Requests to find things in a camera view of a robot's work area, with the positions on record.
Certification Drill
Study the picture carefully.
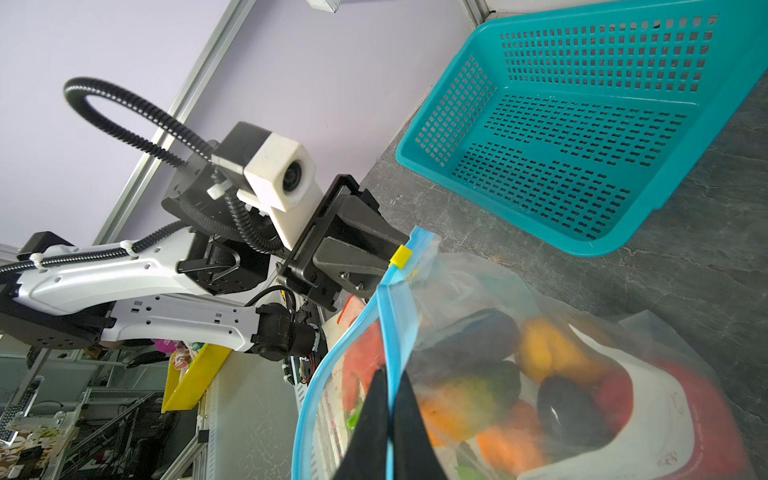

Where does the yellow green toy corn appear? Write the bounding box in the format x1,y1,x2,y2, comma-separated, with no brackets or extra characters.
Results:
414,361,521,447

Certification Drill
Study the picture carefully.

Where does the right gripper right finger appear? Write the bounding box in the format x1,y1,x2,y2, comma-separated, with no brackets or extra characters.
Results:
391,373,447,480

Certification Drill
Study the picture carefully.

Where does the red toy strawberry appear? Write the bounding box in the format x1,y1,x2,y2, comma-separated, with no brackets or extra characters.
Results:
593,360,754,479

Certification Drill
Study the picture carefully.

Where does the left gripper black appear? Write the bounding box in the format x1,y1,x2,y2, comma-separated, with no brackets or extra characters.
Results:
278,175,409,311

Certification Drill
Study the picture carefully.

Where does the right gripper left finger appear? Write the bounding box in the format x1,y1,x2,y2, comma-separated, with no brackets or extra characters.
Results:
334,369,390,480

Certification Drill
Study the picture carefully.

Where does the dark toy eggplant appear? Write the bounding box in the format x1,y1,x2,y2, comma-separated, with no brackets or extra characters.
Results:
536,376,613,460
406,308,521,384

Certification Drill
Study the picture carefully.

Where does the clear zip top bag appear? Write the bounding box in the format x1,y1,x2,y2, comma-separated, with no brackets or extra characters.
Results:
291,228,755,479

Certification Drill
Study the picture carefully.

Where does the orange toy fruit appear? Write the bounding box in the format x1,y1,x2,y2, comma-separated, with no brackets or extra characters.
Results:
515,317,611,386

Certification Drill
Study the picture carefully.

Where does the small orange toy carrot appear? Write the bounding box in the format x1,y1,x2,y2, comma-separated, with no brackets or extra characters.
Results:
477,401,548,478

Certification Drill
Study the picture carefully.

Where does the teal plastic basket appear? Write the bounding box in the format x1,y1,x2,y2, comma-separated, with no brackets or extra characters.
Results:
396,1,767,257

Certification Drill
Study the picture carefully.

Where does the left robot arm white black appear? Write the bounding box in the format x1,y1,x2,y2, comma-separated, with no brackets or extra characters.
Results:
1,77,408,362

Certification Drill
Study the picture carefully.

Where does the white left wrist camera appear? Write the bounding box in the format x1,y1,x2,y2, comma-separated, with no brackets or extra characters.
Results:
211,122,323,250

